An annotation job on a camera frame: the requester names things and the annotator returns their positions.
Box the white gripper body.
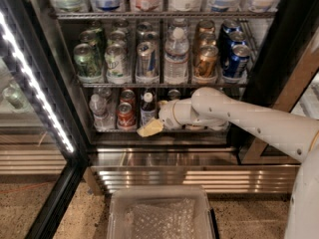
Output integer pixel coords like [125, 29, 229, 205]
[159, 101, 181, 129]

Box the dark blue plastic bottle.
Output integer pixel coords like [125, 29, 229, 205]
[141, 92, 157, 125]

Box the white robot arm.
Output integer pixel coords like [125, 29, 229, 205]
[138, 87, 319, 239]

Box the clear water bottle middle shelf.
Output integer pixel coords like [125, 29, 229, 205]
[163, 27, 189, 85]

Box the clear water bottle shelf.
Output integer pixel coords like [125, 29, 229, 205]
[163, 27, 189, 85]
[89, 94, 114, 130]

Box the clear water bottle bottom shelf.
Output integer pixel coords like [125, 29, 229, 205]
[89, 94, 114, 130]

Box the gold can front middle shelf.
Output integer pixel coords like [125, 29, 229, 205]
[193, 45, 218, 83]

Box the blue can front middle shelf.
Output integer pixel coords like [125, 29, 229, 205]
[222, 44, 250, 83]

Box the green can front middle shelf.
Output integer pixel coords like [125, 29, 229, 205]
[73, 43, 102, 83]

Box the open glass fridge door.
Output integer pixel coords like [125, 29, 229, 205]
[0, 0, 85, 239]

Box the blue soda can back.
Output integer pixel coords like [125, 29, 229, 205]
[167, 89, 181, 101]

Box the red soda can front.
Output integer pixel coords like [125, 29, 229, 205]
[117, 103, 136, 130]

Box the red soda can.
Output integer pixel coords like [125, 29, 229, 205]
[117, 103, 136, 130]
[120, 89, 136, 106]

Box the red soda can back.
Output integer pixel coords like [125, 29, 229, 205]
[120, 89, 136, 106]

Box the silver blue slim can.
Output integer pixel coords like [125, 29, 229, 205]
[136, 41, 160, 84]

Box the white green can front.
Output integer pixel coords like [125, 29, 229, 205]
[105, 44, 129, 84]

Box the clear plastic bin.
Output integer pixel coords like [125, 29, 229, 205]
[107, 185, 216, 239]

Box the white LED light strip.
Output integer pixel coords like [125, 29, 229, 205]
[0, 12, 75, 153]

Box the middle wire shelf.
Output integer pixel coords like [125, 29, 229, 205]
[80, 83, 247, 89]

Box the wire shelf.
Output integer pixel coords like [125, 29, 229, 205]
[49, 11, 276, 20]
[80, 83, 247, 89]

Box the upper wire shelf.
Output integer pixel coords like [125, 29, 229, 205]
[49, 11, 276, 20]

